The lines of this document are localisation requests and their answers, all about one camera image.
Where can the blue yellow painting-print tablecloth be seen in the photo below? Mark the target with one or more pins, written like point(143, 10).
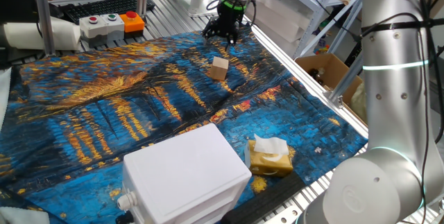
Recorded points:
point(156, 95)

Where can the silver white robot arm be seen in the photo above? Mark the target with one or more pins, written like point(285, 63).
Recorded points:
point(395, 95)

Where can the black foam strip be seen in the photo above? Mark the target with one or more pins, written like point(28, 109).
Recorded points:
point(263, 199)

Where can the grey two-button control box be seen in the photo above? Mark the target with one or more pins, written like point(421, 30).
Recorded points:
point(100, 30)

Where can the aluminium table edge rail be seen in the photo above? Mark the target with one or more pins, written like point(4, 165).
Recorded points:
point(305, 78)

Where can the small plain wooden cube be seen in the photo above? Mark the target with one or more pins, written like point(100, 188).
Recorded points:
point(219, 68)

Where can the black computer keyboard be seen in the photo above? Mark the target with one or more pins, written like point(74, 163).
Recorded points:
point(104, 7)

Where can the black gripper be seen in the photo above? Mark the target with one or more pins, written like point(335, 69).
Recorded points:
point(229, 19)

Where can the white metal shelf frame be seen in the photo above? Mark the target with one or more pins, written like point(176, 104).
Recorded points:
point(322, 9)

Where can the orange emergency stop box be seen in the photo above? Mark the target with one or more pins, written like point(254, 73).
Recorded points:
point(132, 24)

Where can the brown cardboard box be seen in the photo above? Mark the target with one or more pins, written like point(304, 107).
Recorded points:
point(329, 66)

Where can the white foam boxes stack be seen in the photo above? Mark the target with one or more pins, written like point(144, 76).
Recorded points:
point(281, 12)

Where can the white plastic drawer box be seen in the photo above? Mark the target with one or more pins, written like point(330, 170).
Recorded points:
point(184, 168)

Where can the golden tissue box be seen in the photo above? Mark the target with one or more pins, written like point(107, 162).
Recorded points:
point(268, 163)

